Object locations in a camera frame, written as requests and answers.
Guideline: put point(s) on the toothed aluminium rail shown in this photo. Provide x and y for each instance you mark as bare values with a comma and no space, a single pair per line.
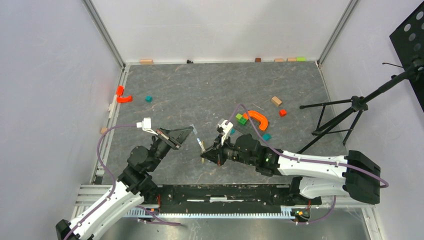
284,213

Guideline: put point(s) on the teal block near baseplate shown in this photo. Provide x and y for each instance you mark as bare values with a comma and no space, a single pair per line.
266,137

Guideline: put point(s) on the small red cube right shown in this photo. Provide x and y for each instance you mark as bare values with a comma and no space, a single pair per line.
282,112

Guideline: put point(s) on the orange curved block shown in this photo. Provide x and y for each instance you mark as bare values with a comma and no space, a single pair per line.
254,115

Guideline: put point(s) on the tan block left rail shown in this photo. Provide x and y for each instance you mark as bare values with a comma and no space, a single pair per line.
103,130

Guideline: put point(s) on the grey lego baseplate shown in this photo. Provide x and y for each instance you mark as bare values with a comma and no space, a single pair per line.
248,128

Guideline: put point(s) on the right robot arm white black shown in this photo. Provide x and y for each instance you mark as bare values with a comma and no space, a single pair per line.
354,175

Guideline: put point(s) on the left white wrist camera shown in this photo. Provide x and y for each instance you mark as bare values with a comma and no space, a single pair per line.
146,126

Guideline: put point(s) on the translucent blue pen cap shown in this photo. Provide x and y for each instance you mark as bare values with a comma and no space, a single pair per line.
194,129

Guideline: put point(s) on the black perforated panel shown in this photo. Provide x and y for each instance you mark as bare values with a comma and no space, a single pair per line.
408,42

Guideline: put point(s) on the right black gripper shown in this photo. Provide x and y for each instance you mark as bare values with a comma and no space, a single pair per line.
216,155

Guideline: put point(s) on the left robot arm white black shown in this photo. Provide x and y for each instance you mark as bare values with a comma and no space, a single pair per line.
132,187

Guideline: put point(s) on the small teal cube left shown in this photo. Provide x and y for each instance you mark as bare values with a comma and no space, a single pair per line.
148,99

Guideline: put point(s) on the tan wooden block right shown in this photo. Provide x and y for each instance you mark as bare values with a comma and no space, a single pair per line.
276,101

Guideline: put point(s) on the tan block back left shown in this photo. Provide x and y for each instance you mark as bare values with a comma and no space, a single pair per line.
146,61

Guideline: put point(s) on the green lego brick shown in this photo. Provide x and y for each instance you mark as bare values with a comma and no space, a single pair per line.
241,119

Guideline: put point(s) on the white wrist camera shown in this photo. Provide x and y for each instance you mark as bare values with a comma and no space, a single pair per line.
146,126
224,129

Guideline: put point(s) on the red curved block left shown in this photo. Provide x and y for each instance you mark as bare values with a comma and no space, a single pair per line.
124,99

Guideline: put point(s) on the black tripod stand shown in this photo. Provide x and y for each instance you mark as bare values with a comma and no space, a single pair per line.
359,104

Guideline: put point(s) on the red block upper left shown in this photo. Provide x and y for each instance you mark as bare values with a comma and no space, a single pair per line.
120,90

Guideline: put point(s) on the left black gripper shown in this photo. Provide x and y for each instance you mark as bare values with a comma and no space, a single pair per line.
174,138

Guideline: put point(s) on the blue white pen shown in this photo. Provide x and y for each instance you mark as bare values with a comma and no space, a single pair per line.
201,145

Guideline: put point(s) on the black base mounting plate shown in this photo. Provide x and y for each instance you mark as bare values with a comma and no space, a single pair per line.
225,198

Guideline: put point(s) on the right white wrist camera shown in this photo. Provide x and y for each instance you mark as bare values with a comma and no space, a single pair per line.
224,129

